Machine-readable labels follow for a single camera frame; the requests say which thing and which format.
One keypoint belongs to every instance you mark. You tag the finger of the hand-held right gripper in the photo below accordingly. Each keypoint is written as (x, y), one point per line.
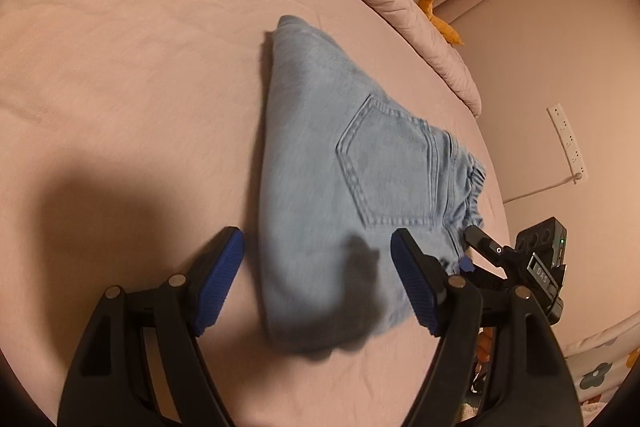
(466, 264)
(482, 244)

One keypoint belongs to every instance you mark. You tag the pink duvet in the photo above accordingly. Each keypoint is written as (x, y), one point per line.
(400, 17)

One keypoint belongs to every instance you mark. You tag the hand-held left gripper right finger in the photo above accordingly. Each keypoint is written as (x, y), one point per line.
(417, 279)

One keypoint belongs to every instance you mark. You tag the white wall socket strip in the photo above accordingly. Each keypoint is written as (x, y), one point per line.
(567, 142)

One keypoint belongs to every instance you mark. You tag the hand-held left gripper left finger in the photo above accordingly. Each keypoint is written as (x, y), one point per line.
(220, 277)

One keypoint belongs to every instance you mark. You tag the light blue denim pants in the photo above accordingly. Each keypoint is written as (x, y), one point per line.
(325, 157)

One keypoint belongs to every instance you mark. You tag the floral printed cloth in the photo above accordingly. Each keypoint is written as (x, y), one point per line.
(600, 367)

